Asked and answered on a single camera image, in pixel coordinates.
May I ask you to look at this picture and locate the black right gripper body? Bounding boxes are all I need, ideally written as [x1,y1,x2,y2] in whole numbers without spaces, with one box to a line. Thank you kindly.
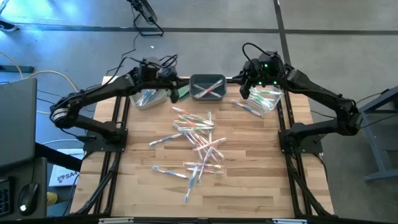
[244,51,286,88]

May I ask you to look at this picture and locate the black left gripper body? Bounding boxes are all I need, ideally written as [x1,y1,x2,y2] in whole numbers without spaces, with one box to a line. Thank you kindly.
[154,63,181,91]

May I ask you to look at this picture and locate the green folded cloth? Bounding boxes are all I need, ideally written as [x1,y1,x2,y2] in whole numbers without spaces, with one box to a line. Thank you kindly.
[166,85,190,101]

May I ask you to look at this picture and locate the translucent white plastic bin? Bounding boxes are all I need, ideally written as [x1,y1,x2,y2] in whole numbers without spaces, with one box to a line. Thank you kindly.
[129,88,168,111]

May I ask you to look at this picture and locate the teal plastic bin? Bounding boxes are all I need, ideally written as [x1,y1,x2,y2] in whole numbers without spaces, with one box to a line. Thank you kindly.
[188,73,227,102]

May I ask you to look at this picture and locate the clear plastic bin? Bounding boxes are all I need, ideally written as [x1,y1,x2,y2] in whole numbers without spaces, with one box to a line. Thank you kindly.
[241,85,284,116]

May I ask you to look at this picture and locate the black floor fan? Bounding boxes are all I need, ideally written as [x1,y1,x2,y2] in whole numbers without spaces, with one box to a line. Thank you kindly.
[126,0,165,37]

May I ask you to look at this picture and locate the black diagonal beam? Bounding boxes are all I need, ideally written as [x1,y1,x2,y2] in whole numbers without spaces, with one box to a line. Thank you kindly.
[34,142,84,172]

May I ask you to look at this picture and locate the white label strip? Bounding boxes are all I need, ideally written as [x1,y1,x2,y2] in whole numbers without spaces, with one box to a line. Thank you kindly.
[98,217,134,223]
[272,218,308,224]

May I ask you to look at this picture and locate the white cardboard box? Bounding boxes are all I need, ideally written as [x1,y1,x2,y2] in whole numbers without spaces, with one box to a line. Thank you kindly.
[49,148,85,187]

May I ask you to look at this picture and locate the black floor bar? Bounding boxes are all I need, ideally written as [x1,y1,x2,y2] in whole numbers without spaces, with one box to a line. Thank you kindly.
[0,64,35,74]

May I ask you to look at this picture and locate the grey blue metal stand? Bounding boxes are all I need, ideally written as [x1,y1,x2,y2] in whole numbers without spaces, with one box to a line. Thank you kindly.
[343,84,398,184]

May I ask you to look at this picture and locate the dark grey desk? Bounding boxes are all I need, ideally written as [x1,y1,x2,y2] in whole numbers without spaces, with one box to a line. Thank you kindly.
[0,157,48,220]

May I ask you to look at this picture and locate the small yellow object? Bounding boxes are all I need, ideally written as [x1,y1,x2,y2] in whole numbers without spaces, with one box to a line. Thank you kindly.
[46,192,59,206]

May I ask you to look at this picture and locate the person's foot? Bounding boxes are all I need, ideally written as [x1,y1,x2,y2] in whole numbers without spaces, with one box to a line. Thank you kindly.
[0,20,19,32]

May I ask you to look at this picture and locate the black computer mouse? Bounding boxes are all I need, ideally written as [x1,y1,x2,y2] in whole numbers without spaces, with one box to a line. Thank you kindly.
[17,182,39,217]

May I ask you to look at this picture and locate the black backlit keyboard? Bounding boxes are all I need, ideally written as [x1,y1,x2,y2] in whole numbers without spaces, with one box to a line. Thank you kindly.
[0,176,14,218]

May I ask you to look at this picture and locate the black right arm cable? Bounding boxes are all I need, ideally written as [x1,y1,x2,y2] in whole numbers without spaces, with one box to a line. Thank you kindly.
[241,42,268,65]

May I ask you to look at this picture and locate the yellow cable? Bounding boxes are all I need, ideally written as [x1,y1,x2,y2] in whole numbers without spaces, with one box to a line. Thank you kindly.
[0,51,80,115]

